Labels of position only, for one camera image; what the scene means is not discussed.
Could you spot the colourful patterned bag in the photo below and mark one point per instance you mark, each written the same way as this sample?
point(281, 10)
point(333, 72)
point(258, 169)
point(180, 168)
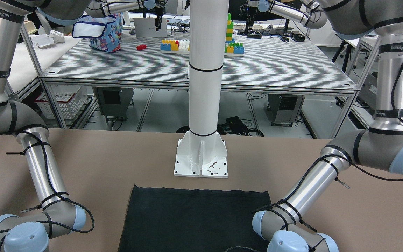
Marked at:
point(103, 33)

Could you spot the stacked toy block tower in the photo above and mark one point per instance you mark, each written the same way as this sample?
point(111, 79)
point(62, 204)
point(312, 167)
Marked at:
point(232, 48)

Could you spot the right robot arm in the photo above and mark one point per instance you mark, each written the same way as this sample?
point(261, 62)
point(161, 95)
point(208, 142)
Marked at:
point(59, 215)

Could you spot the white plastic basket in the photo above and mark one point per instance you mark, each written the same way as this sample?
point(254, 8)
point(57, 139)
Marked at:
point(69, 98)

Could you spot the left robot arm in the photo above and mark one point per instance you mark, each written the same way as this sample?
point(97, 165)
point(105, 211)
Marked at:
point(380, 147)

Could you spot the black t-shirt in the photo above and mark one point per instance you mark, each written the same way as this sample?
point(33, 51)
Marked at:
point(180, 220)

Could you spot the toy block set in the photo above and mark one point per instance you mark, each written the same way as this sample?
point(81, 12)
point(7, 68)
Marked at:
point(175, 46)

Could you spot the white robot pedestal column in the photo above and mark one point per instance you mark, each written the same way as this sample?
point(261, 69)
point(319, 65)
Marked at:
point(202, 152)

